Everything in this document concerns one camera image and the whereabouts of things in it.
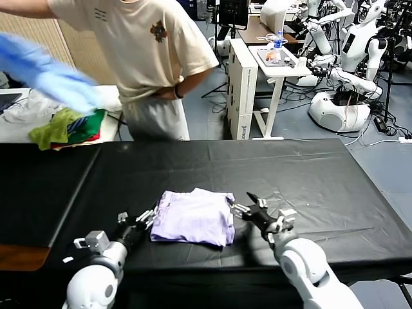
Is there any black light stand tripod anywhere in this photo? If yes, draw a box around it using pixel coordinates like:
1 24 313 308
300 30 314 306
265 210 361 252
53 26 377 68
211 6 227 70

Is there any blue striped garment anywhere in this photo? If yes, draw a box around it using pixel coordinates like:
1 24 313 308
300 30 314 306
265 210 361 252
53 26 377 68
66 116 88 133

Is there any slim white humanoid robot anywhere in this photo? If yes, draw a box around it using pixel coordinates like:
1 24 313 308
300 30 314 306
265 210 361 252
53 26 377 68
302 0 353 55

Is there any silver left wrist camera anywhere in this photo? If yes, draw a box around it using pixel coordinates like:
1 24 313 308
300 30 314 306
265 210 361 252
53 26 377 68
73 230 110 255

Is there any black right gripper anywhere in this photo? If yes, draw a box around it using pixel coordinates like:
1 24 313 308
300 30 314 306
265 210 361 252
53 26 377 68
227 192 280 239

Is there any grey tray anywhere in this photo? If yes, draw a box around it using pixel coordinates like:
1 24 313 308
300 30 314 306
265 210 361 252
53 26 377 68
256 47 299 68

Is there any black cable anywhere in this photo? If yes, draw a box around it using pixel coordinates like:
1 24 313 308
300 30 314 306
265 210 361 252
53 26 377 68
105 112 125 126

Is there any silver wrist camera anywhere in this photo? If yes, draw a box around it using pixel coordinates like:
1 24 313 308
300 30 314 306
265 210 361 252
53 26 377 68
276 208 297 232
73 230 110 255

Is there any crumpled white garment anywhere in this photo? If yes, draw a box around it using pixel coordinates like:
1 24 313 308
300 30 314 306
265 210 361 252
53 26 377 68
3 89 62 125

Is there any white standing desk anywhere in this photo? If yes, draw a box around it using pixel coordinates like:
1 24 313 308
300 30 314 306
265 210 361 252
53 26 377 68
247 44 312 141

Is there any red garment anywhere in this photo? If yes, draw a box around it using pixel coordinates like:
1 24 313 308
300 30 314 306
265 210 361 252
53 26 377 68
48 133 100 149

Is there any person's left forearm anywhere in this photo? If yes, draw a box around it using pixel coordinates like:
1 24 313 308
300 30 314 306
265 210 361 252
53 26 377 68
175 66 213 99

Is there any clear water bottle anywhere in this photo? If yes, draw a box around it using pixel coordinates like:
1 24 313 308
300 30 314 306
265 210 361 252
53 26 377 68
272 31 285 54

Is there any white curved machine housing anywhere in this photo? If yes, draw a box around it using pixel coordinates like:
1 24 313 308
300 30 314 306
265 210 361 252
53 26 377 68
259 0 292 30

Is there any lavender t-shirt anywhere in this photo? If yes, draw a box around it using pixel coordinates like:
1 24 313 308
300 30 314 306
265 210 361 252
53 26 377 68
149 187 236 247

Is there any wide black table cover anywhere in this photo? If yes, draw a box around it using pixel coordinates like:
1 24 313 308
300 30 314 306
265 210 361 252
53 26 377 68
48 138 412 284

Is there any cream folded garment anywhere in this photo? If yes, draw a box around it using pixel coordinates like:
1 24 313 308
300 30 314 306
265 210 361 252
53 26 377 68
50 142 99 151

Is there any tall white cardboard box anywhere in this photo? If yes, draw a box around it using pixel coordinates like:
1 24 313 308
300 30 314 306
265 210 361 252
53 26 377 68
227 38 258 140

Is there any yellow-green garment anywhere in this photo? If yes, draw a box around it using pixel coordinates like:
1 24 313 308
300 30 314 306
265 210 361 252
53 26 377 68
28 108 84 151

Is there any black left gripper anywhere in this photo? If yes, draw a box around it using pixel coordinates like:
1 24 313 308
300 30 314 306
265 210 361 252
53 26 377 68
115 206 159 248

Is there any black monitor on stand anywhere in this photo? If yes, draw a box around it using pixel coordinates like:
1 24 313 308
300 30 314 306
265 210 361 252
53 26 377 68
201 0 248 99

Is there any person in cream t-shirt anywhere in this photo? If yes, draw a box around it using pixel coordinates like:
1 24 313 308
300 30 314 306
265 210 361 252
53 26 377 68
0 0 220 142

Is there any bamboo folding screen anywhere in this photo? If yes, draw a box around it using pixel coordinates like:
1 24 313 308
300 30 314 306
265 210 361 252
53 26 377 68
0 12 120 88

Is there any dark laptop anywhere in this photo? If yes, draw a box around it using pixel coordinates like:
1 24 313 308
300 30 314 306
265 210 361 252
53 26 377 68
0 93 22 112

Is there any light blue shirt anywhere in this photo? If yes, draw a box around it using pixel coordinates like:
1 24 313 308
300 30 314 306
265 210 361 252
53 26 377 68
0 32 100 114

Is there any narrow black table cover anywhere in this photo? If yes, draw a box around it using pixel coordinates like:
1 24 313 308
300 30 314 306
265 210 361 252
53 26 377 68
0 141 102 248

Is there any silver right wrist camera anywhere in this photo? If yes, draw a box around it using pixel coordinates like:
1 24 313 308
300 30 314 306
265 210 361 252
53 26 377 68
276 208 297 232

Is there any brown wooden desk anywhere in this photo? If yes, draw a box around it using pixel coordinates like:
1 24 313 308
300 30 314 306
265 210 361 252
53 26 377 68
236 15 305 44

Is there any black pole stand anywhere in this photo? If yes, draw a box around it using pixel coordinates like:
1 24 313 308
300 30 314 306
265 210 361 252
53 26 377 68
382 35 396 123

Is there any person's right forearm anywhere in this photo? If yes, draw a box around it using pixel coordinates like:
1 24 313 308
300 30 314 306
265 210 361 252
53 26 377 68
0 3 55 19

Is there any green garment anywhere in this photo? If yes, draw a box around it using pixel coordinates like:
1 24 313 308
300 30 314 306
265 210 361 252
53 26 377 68
66 109 106 145

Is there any person's left hand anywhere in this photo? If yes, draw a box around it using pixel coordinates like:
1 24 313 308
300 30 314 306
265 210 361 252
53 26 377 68
151 85 178 98

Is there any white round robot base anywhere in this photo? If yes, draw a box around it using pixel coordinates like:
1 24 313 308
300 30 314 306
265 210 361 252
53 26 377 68
214 35 231 57

